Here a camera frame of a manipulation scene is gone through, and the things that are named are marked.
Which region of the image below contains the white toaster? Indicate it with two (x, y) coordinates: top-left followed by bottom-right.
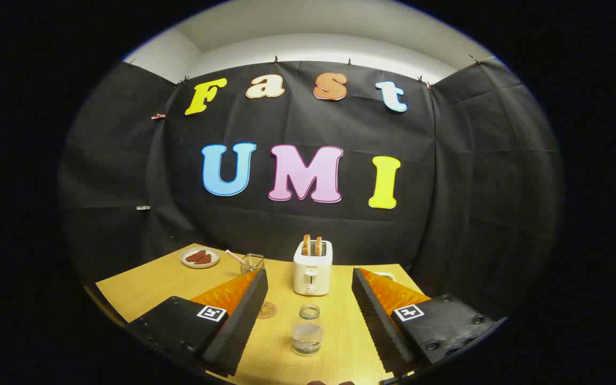
(293, 241), (333, 296)

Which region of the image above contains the black backdrop cloth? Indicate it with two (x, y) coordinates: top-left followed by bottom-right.
(58, 56), (564, 321)

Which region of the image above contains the small white plate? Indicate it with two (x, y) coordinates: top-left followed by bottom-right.
(180, 247), (220, 269)

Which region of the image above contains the wire mesh basket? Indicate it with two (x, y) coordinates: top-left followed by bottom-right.
(240, 253), (265, 275)

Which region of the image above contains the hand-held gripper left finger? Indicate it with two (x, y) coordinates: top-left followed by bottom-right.
(126, 268), (269, 376)

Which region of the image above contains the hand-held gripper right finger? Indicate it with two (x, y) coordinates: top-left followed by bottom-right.
(352, 267), (501, 375)

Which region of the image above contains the wooden table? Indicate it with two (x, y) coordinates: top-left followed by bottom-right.
(96, 243), (432, 385)

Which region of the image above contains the clear plastic juice bottle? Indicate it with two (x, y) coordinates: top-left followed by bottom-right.
(291, 304), (324, 356)

